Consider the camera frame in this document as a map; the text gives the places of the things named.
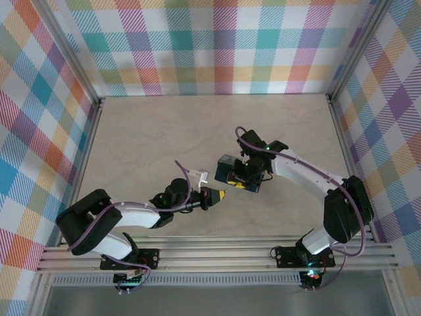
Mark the starry night print box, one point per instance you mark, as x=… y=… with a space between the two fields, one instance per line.
x=223 y=171

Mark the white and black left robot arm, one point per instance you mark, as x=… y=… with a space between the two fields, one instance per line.
x=138 y=215

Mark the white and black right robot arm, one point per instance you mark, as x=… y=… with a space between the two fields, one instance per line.
x=306 y=171

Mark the grey metal panel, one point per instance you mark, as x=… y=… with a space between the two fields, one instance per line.
x=213 y=301

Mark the aluminium mounting rail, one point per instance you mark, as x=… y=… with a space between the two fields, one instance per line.
x=213 y=253

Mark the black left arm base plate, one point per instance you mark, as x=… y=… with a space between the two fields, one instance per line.
x=149 y=258

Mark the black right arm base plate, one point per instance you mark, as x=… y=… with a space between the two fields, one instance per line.
x=286 y=256

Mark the aluminium side rail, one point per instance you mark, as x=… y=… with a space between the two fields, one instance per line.
x=345 y=158
x=87 y=158

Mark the aluminium frame post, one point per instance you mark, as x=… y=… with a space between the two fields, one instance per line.
x=65 y=49
x=358 y=49

